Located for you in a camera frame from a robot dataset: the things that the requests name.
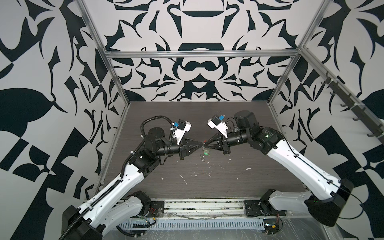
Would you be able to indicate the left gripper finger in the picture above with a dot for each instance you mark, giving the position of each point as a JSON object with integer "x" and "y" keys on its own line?
{"x": 191, "y": 148}
{"x": 191, "y": 142}

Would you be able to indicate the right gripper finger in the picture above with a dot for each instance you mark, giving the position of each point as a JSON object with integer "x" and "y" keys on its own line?
{"x": 214, "y": 138}
{"x": 214, "y": 146}

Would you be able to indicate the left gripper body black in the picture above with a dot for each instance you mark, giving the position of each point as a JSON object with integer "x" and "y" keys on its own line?
{"x": 173, "y": 149}

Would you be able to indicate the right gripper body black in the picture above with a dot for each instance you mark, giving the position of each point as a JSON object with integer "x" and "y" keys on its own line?
{"x": 235, "y": 138}

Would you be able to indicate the metal keyring with red grip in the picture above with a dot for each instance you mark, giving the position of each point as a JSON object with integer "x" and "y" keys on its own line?
{"x": 202, "y": 156}

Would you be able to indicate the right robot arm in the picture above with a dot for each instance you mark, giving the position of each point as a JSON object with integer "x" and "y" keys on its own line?
{"x": 326, "y": 195}

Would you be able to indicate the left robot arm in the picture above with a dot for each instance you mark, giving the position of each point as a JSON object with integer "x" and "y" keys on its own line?
{"x": 104, "y": 212}

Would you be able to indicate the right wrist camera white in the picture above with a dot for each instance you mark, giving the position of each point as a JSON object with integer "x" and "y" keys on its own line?
{"x": 218, "y": 123}

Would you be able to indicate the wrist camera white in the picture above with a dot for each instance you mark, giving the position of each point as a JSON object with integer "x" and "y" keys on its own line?
{"x": 179, "y": 129}
{"x": 218, "y": 123}

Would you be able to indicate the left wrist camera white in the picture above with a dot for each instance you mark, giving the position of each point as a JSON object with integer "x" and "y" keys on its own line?
{"x": 179, "y": 129}

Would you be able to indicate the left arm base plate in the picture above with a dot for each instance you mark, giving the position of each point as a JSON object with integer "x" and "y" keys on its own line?
{"x": 152, "y": 209}

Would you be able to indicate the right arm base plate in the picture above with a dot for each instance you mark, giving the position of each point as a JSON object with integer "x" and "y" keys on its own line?
{"x": 258, "y": 208}

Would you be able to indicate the white slotted cable duct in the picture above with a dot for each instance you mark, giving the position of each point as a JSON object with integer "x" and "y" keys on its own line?
{"x": 206, "y": 224}

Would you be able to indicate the black wall hook rail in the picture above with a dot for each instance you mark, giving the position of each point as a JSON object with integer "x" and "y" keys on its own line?
{"x": 351, "y": 102}

